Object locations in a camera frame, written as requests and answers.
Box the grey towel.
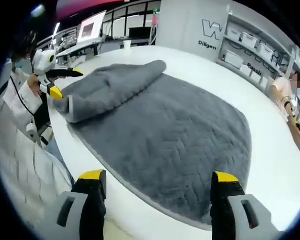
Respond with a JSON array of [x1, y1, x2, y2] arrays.
[[52, 59, 253, 225]]

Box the open laptop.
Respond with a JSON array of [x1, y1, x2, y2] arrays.
[[76, 11, 108, 47]]

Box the person's left hand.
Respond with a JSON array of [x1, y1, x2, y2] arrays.
[[27, 74, 45, 97]]

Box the person's head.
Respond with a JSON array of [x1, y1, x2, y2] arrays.
[[11, 29, 40, 71]]

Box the white chest-worn device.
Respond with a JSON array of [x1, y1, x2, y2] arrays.
[[26, 116, 54, 148]]

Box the person's jeans leg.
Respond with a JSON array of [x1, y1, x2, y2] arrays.
[[43, 138, 76, 187]]

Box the black monitor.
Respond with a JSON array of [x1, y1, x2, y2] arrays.
[[128, 26, 152, 42]]

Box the metal shelf with white bins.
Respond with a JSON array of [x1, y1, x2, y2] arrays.
[[221, 24, 300, 86]]

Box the grey metal shelf rack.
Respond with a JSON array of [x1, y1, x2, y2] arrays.
[[217, 11, 300, 88]]

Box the black cable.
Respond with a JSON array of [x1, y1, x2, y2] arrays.
[[9, 74, 36, 117]]

